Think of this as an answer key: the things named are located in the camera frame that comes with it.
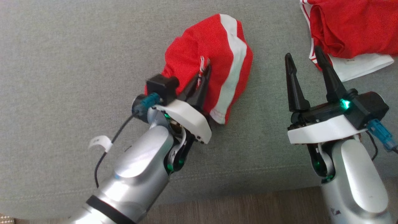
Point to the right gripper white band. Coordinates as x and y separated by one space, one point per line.
320 127

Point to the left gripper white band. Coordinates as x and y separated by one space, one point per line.
189 116

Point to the red shorts with white stripes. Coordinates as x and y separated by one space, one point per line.
199 40

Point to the red basketball jersey white sleeves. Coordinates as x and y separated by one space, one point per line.
357 25

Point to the large grey sofa seat cushion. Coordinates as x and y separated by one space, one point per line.
62 77

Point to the beige woven basket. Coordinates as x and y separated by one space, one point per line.
4 219

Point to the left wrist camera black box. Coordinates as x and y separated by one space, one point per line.
161 87

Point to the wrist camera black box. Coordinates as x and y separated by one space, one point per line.
371 107
161 87

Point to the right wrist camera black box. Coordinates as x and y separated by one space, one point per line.
371 107

